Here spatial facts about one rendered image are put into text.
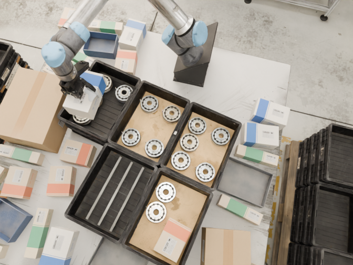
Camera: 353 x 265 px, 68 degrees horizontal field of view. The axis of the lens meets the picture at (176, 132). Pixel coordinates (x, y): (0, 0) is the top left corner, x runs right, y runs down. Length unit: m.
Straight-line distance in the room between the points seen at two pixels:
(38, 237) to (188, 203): 0.79
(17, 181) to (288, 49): 2.60
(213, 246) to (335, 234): 1.02
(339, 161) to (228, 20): 1.77
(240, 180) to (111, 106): 0.86
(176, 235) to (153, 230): 0.14
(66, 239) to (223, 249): 0.78
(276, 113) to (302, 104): 1.09
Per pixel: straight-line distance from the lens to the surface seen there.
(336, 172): 2.09
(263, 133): 1.61
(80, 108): 1.25
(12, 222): 1.73
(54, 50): 1.01
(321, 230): 2.11
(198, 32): 1.37
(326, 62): 3.11
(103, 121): 1.53
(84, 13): 1.22
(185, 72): 1.64
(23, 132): 1.58
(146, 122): 1.49
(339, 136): 2.18
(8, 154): 1.75
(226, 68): 1.84
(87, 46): 1.95
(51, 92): 1.61
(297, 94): 2.78
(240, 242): 1.41
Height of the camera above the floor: 2.22
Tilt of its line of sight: 71 degrees down
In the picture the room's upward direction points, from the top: 6 degrees clockwise
